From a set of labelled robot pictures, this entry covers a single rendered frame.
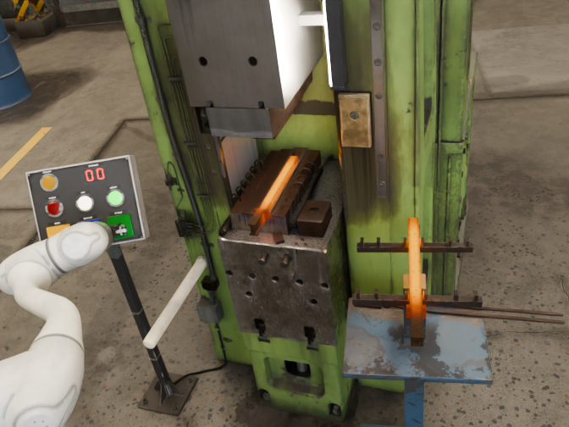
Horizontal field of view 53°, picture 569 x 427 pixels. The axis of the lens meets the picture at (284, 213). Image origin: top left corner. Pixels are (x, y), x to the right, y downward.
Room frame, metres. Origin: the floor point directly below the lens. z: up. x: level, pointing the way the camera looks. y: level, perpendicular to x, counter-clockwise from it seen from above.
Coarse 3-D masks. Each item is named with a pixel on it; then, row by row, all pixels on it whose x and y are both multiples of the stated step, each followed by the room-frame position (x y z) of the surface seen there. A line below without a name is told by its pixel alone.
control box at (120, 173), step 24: (72, 168) 1.66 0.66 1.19; (96, 168) 1.65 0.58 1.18; (120, 168) 1.65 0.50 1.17; (48, 192) 1.62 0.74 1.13; (72, 192) 1.62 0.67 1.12; (96, 192) 1.62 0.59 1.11; (120, 192) 1.61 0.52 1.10; (48, 216) 1.59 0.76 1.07; (72, 216) 1.58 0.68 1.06; (96, 216) 1.58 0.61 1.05; (144, 216) 1.61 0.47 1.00; (120, 240) 1.53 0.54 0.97
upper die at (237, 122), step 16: (208, 112) 1.57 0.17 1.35; (224, 112) 1.55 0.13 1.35; (240, 112) 1.53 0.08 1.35; (256, 112) 1.51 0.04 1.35; (272, 112) 1.51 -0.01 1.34; (288, 112) 1.63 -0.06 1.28; (224, 128) 1.55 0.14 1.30; (240, 128) 1.53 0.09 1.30; (256, 128) 1.51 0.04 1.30; (272, 128) 1.50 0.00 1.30
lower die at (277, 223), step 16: (272, 160) 1.88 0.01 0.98; (304, 160) 1.82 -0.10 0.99; (320, 160) 1.87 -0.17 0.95; (256, 176) 1.78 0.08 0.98; (272, 176) 1.75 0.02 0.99; (256, 192) 1.66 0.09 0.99; (288, 192) 1.62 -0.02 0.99; (240, 208) 1.59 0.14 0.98; (272, 208) 1.53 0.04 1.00; (288, 208) 1.53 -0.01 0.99; (240, 224) 1.56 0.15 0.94; (272, 224) 1.51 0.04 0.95
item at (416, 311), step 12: (408, 228) 1.28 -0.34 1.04; (408, 240) 1.25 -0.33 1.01; (420, 264) 1.12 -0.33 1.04; (420, 276) 1.07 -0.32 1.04; (420, 288) 1.03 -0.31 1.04; (420, 300) 0.99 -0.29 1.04; (408, 312) 0.97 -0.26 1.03; (420, 312) 0.95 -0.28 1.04; (420, 324) 0.91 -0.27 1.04; (420, 336) 0.88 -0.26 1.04
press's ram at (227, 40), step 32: (192, 0) 1.56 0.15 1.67; (224, 0) 1.52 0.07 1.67; (256, 0) 1.49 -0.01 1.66; (288, 0) 1.59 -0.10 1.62; (192, 32) 1.57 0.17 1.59; (224, 32) 1.53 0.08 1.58; (256, 32) 1.49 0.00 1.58; (288, 32) 1.56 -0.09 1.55; (320, 32) 1.84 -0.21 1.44; (192, 64) 1.58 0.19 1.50; (224, 64) 1.54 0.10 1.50; (256, 64) 1.51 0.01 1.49; (288, 64) 1.54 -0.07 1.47; (192, 96) 1.59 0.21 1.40; (224, 96) 1.54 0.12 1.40; (256, 96) 1.51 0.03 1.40; (288, 96) 1.51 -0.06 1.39
